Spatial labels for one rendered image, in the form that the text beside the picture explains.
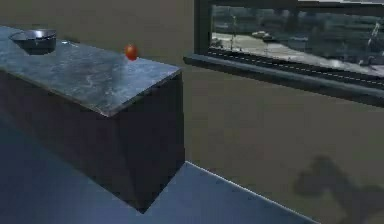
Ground silver metal pot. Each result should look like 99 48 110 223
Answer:
8 28 58 56

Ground dark-framed window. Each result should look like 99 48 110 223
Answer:
182 0 384 109

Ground dark marble-top counter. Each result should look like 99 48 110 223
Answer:
0 25 186 215

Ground red tomato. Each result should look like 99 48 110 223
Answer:
124 44 139 62

